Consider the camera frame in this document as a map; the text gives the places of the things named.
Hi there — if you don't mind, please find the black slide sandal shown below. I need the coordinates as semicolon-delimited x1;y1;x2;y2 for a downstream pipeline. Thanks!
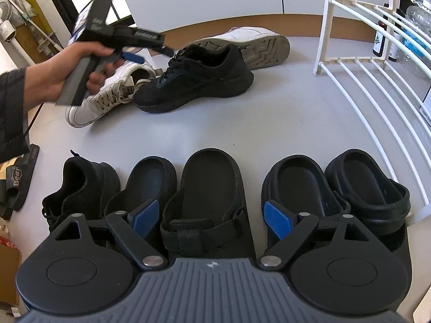
0;143;40;221

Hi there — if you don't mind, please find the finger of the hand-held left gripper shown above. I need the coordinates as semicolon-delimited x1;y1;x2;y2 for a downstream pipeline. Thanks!
116;50;146;66
151;43;176;58

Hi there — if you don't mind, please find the clear water bottle blue label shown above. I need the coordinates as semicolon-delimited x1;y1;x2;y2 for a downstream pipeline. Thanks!
402;5;431;78

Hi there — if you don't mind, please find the black knit clog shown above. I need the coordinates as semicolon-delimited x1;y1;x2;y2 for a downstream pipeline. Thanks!
160;148;256;263
104;156;177;223

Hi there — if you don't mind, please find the black cable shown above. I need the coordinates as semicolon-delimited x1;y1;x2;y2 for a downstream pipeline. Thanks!
23;104;45;142

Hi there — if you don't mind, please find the white standing fan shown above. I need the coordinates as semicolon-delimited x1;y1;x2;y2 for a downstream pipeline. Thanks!
0;0;36;65

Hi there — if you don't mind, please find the white lace-up sneaker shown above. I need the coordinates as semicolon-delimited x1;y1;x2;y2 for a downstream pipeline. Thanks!
180;26;291;71
65;61;159;129

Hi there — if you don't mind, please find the black framed glass door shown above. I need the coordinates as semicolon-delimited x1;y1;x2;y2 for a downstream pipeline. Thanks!
42;0;135;46

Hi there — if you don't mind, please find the person's left hand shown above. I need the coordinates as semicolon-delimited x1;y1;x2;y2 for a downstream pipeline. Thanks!
27;41;119;104

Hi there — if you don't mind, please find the cardboard box red print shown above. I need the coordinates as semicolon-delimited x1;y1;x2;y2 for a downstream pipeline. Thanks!
0;224;23;312

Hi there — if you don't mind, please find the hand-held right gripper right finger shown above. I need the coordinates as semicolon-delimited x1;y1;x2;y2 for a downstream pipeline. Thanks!
257;201;374;270

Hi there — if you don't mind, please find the black lace-up sneaker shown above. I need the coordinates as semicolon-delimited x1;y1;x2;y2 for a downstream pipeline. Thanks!
134;43;255;113
42;150;122;233

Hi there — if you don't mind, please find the flat mop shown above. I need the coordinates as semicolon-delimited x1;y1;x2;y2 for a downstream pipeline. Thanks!
7;0;64;61

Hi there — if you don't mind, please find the white shoe rack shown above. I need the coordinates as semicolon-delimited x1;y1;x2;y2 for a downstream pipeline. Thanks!
313;0;431;216

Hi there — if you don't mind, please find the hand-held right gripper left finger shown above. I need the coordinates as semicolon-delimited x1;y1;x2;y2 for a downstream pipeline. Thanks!
55;199;168;270

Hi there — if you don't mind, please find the dark glass bottle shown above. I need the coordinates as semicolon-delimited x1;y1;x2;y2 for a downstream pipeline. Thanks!
387;8;405;63
372;3;389;58

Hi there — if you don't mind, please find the black rubber clog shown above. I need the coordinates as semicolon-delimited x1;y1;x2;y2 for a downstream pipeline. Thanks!
261;155;351;253
325;149;411;236

